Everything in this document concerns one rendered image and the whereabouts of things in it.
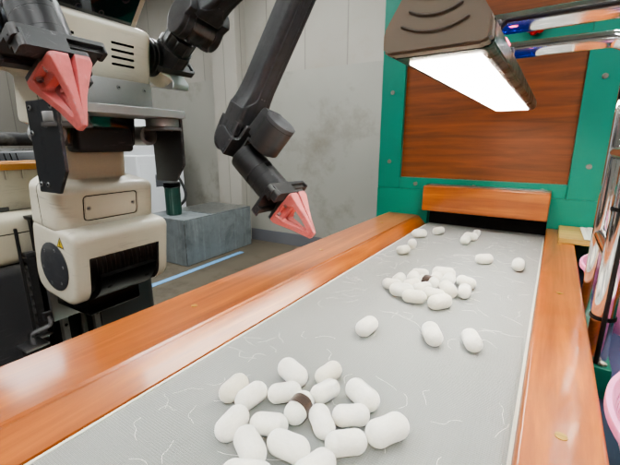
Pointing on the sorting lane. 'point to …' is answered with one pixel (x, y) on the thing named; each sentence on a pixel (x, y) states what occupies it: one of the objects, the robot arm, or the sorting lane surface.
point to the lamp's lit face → (473, 80)
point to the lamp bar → (454, 39)
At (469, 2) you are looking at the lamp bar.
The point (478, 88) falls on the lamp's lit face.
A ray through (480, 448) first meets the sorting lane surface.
